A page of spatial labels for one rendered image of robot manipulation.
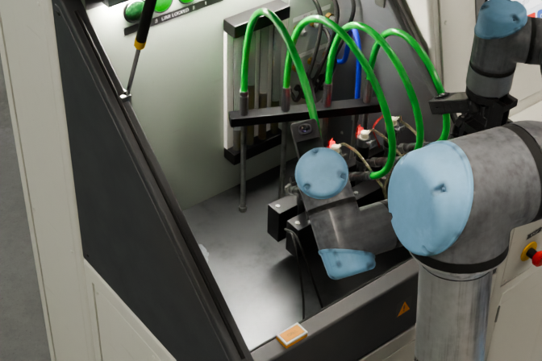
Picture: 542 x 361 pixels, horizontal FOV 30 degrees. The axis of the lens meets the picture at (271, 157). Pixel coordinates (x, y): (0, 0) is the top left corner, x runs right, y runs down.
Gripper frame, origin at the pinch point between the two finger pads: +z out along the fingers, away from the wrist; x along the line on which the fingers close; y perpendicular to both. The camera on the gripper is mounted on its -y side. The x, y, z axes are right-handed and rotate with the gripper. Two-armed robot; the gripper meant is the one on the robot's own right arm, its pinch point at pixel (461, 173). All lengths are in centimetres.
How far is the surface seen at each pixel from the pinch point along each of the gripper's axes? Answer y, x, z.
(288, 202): -31.8, -13.3, 22.3
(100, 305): -55, -47, 51
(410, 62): -32.6, 19.1, 0.7
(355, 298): -5.3, -18.2, 25.4
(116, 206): -43, -47, 14
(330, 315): -4.9, -24.8, 25.4
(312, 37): -57, 13, 4
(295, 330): -5.0, -33.2, 24.1
